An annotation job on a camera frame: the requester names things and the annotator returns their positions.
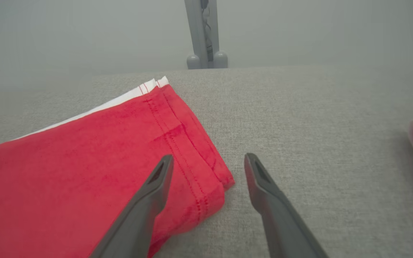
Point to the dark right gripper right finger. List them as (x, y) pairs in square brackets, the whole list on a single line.
[(281, 222)]

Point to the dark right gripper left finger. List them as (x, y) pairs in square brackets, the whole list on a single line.
[(138, 215)]

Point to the red shorts with white stripe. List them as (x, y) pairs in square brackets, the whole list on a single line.
[(66, 172)]

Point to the grey partition post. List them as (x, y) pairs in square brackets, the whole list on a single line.
[(195, 28)]

